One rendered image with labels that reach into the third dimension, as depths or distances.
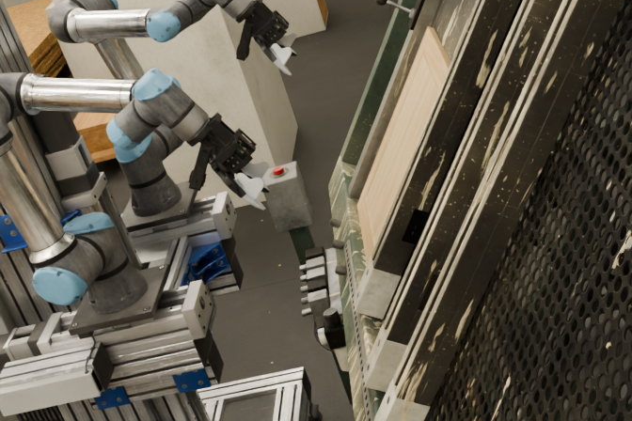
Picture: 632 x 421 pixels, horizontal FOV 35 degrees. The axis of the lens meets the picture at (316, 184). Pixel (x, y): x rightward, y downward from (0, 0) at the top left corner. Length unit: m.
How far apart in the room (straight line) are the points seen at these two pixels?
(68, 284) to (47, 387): 0.33
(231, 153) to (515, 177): 0.62
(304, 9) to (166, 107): 5.63
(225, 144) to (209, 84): 2.94
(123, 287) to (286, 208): 0.81
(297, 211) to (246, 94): 1.89
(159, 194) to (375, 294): 0.85
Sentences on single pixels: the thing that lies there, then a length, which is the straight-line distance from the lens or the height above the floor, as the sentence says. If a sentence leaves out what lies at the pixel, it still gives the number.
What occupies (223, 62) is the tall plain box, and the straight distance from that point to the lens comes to 4.92.
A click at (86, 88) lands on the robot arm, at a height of 1.60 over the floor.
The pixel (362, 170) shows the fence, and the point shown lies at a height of 0.97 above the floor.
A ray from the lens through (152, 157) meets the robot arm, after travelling 2.89.
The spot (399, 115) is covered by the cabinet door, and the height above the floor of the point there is 1.15.
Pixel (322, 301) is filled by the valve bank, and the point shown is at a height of 0.76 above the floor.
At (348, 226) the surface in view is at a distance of 2.77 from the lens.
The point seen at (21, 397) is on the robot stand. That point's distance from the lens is 2.60.
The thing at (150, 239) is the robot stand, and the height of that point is 0.96.
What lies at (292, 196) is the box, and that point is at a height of 0.87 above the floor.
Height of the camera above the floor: 2.20
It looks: 25 degrees down
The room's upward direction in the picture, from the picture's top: 18 degrees counter-clockwise
